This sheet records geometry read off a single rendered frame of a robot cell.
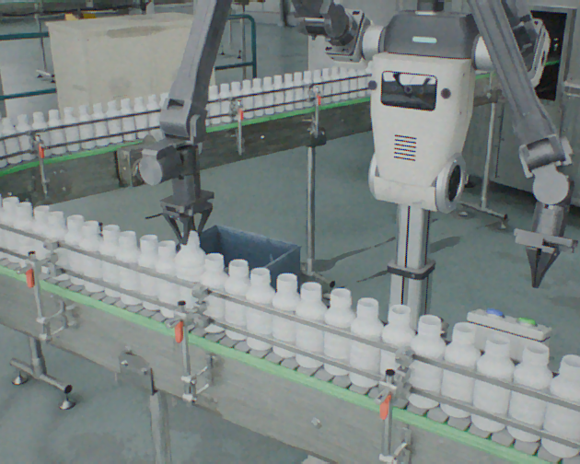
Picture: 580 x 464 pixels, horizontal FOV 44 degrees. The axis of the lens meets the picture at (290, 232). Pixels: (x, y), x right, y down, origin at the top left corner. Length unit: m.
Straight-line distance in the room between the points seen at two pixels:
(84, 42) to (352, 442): 4.29
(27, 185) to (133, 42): 2.81
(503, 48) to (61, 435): 2.27
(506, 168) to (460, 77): 3.53
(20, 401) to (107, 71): 2.87
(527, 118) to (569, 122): 3.62
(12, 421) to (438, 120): 2.11
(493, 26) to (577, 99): 3.64
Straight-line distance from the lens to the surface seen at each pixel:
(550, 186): 1.28
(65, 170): 2.89
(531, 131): 1.34
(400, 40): 1.85
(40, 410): 3.16
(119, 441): 2.91
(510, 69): 1.30
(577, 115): 4.91
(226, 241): 2.21
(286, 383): 1.42
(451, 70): 1.73
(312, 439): 1.46
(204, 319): 1.48
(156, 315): 1.62
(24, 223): 1.87
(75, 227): 1.74
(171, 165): 1.37
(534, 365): 1.21
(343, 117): 3.66
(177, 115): 1.39
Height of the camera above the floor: 1.77
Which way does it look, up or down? 23 degrees down
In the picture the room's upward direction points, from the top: straight up
